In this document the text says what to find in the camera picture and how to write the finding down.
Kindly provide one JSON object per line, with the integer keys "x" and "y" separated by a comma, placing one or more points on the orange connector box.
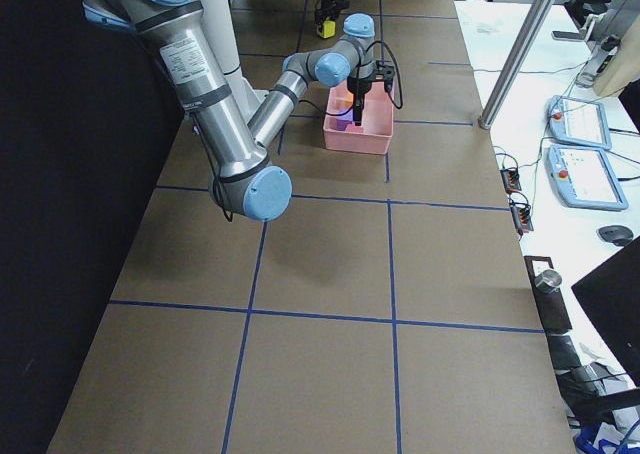
{"x": 511, "y": 180}
{"x": 521, "y": 215}

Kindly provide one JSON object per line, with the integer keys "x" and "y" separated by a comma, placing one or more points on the black monitor corner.
{"x": 609, "y": 296}

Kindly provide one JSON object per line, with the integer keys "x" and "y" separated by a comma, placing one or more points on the aluminium frame post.
{"x": 523, "y": 42}

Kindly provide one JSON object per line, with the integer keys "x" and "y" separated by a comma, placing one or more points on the lower orange connector box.
{"x": 521, "y": 215}

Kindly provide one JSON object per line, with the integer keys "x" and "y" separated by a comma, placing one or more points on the teach pendant tablet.
{"x": 583, "y": 178}
{"x": 578, "y": 122}

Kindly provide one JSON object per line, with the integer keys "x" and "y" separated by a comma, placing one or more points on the black computer mouse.
{"x": 617, "y": 235}

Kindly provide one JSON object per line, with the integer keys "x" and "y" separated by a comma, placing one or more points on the purple foam cube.
{"x": 342, "y": 123}

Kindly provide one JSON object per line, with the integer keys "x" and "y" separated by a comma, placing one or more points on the orange foam cube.
{"x": 341, "y": 105}

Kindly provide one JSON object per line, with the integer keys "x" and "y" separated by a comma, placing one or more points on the lower teach pendant tablet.
{"x": 583, "y": 178}

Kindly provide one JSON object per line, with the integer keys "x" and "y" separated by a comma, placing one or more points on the silver metal cylinder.
{"x": 548, "y": 281}

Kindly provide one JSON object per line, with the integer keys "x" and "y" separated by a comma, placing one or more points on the red foam cube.
{"x": 353, "y": 129}

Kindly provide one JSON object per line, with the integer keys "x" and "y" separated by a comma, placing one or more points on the yellow foam cube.
{"x": 326, "y": 29}

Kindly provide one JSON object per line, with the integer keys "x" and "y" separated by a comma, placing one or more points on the upper orange connector box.
{"x": 511, "y": 180}

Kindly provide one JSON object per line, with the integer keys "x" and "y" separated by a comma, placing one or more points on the pink plastic bin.
{"x": 373, "y": 135}

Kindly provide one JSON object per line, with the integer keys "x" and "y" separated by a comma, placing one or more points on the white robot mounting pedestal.
{"x": 218, "y": 29}

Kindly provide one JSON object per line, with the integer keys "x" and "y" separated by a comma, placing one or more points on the upper teach pendant tablet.
{"x": 578, "y": 122}

